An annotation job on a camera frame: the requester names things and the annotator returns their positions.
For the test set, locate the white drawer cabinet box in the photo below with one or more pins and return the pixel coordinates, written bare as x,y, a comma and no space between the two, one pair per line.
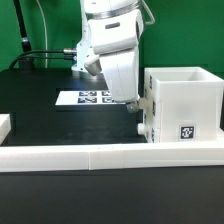
188,103

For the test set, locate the white block at left edge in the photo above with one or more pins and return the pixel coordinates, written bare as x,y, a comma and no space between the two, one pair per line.
5,126

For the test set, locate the printed marker sheet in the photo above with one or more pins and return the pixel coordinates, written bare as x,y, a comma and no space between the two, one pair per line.
92,97

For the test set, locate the white front drawer tray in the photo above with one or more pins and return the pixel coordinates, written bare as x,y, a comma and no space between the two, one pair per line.
147,132

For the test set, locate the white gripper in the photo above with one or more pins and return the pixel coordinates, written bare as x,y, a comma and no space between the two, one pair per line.
114,53

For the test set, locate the black vertical pole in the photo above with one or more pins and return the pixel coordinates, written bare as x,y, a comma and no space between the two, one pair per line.
27,63

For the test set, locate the white L-shaped boundary fence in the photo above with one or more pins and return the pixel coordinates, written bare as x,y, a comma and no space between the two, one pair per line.
110,156

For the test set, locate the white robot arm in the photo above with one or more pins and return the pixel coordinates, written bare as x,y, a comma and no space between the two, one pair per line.
103,9

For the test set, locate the white drawer tray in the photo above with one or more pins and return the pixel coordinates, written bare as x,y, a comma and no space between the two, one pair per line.
148,106
147,132

